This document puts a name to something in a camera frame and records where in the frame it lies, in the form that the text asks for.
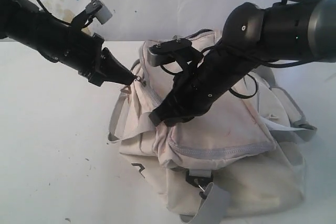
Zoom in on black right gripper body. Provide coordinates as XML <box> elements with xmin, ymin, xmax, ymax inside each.
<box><xmin>162</xmin><ymin>46</ymin><xmax>260</xmax><ymax>115</ymax></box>

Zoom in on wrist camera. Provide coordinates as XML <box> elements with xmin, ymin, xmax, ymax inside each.
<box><xmin>147</xmin><ymin>38</ymin><xmax>203</xmax><ymax>70</ymax></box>
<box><xmin>70</xmin><ymin>0</ymin><xmax>112</xmax><ymax>29</ymax></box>

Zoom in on white fabric backpack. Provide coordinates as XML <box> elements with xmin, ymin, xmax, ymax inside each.
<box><xmin>108</xmin><ymin>40</ymin><xmax>313</xmax><ymax>223</ymax></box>

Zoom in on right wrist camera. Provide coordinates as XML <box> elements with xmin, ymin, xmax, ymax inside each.
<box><xmin>147</xmin><ymin>38</ymin><xmax>203</xmax><ymax>70</ymax></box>

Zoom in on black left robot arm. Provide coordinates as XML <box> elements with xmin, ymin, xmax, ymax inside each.
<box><xmin>1</xmin><ymin>0</ymin><xmax>136</xmax><ymax>86</ymax></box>

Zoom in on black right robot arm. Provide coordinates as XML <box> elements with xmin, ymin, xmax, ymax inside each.
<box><xmin>149</xmin><ymin>0</ymin><xmax>335</xmax><ymax>126</ymax></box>

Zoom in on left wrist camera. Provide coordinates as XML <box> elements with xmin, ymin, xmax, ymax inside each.
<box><xmin>70</xmin><ymin>0</ymin><xmax>112</xmax><ymax>29</ymax></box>

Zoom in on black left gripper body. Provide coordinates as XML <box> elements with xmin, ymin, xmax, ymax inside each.
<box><xmin>34</xmin><ymin>11</ymin><xmax>104</xmax><ymax>87</ymax></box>

